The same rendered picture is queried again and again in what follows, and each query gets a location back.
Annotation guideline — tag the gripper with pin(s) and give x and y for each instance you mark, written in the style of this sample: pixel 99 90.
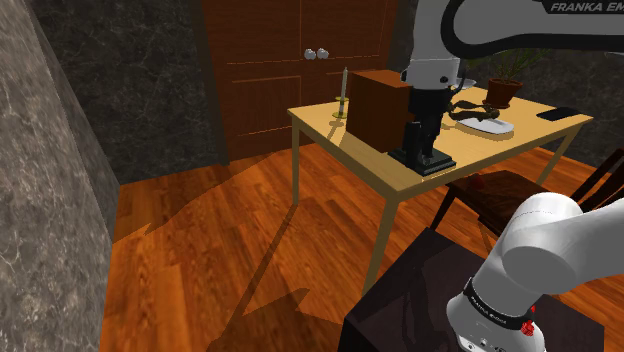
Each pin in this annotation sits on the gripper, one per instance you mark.
pixel 428 103

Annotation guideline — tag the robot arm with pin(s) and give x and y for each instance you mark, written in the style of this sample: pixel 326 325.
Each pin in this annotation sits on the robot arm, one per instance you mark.
pixel 536 244

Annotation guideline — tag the black figure on square base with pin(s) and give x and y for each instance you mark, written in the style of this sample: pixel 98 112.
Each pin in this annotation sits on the black figure on square base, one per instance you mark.
pixel 412 141

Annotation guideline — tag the brown twisted figure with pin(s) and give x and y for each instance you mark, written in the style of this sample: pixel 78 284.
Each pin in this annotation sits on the brown twisted figure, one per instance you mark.
pixel 470 113

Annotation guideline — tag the white dish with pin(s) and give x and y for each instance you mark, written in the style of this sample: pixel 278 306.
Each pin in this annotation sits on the white dish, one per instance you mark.
pixel 468 84

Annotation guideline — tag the brown wooden box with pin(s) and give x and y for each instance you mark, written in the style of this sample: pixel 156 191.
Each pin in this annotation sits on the brown wooden box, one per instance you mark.
pixel 375 109

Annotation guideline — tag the white oval plate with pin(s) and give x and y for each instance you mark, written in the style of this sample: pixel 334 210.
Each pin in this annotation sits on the white oval plate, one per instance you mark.
pixel 490 126

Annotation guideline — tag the green plant in brown pot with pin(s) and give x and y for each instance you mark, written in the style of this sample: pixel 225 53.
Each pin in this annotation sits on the green plant in brown pot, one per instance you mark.
pixel 503 90

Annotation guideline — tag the light wooden table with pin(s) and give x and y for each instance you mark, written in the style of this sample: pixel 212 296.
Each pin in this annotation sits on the light wooden table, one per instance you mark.
pixel 370 161

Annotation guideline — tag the white candle in brass holder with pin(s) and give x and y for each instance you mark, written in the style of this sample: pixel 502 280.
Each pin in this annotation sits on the white candle in brass holder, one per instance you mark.
pixel 344 85

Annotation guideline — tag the dark wooden chair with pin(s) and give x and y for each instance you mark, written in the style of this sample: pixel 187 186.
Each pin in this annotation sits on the dark wooden chair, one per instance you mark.
pixel 507 195

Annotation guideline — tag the black phone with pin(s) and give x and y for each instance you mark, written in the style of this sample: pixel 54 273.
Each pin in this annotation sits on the black phone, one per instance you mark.
pixel 558 113

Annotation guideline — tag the brown wooden wardrobe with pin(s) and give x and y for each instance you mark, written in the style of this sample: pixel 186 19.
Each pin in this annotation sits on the brown wooden wardrobe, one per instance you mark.
pixel 263 48

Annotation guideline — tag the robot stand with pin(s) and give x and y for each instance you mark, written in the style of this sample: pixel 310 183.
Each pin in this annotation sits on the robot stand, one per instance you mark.
pixel 404 302

